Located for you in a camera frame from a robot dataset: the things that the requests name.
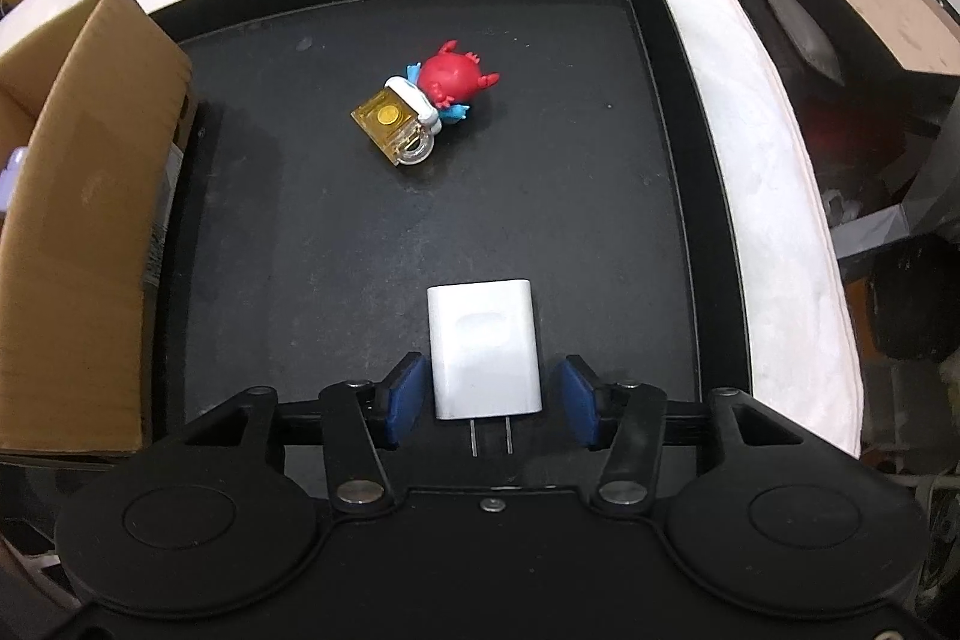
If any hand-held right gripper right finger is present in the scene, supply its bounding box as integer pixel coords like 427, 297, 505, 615
553, 355, 812, 512

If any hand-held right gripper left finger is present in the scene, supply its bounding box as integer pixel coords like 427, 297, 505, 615
180, 351, 430, 513

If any white wall charger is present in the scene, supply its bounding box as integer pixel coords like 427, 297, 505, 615
426, 280, 542, 457

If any black tray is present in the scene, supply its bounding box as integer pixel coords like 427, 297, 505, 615
146, 0, 751, 461

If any cardboard box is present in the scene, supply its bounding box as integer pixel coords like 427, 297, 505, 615
0, 0, 197, 457

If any purple toy sofa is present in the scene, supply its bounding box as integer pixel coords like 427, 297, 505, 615
0, 147, 29, 214

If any white blanket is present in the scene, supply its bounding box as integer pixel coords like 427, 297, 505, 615
0, 0, 863, 461

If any red crab toy yellow cube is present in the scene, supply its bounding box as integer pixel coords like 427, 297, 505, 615
350, 38, 502, 170

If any grey seat cushion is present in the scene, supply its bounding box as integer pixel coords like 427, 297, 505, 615
720, 0, 847, 86

